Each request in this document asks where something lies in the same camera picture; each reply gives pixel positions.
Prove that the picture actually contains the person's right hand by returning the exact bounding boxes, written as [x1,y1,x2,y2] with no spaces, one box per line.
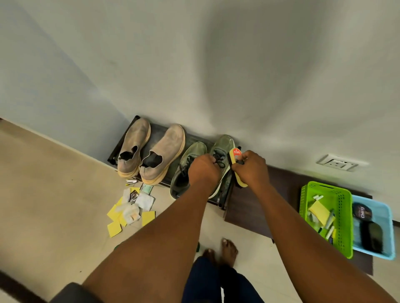
[231,150,271,194]

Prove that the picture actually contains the person's left hand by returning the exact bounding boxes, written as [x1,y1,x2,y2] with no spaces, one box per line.
[187,153,222,196]

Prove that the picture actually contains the green sneaker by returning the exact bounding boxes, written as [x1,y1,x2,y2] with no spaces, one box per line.
[170,141,208,200]
[207,134,237,200]

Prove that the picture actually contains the yellow-edged shoe shine sponge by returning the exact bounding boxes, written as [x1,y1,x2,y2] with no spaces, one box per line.
[229,147,249,189]

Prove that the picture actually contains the beige suede shoe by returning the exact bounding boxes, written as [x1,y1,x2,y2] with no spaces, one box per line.
[117,117,152,179]
[139,124,187,186]

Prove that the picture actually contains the white paper square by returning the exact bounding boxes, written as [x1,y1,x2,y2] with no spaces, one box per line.
[134,192,155,212]

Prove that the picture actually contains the yellow sticky note pad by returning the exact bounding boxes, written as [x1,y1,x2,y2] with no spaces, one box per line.
[307,199,332,227]

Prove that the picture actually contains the person's left forearm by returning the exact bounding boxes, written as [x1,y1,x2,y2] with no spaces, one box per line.
[82,184,219,303]

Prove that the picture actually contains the person's right forearm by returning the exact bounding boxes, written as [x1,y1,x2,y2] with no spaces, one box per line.
[255,184,398,303]

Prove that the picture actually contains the dark brown low bench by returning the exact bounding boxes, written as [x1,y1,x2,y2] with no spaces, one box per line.
[223,165,375,276]

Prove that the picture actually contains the person's left foot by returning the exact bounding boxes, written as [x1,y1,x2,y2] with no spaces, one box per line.
[202,248,218,266]

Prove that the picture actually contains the person's foot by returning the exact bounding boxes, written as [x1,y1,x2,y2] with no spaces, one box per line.
[221,238,239,268]
[202,248,218,266]

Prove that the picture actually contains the person's right foot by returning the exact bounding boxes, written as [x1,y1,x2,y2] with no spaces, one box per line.
[221,238,239,268]

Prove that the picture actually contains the black metal shoe rack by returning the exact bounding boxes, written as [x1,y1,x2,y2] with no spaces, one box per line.
[107,114,243,210]

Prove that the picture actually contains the green plastic stool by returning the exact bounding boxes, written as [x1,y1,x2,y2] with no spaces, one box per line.
[113,242,200,253]

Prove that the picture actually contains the green plastic basket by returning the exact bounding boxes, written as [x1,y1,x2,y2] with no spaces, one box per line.
[299,181,354,260]

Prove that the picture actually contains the dark blue trousers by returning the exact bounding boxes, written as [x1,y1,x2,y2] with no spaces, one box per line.
[181,256,265,303]

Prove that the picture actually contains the round black polish tin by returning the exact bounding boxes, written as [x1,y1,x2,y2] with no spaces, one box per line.
[352,202,373,223]

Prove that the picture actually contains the light blue plastic basket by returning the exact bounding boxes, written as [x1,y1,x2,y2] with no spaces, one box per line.
[351,194,396,261]

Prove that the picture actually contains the white wall socket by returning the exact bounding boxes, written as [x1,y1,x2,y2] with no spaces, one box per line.
[316,153,369,172]

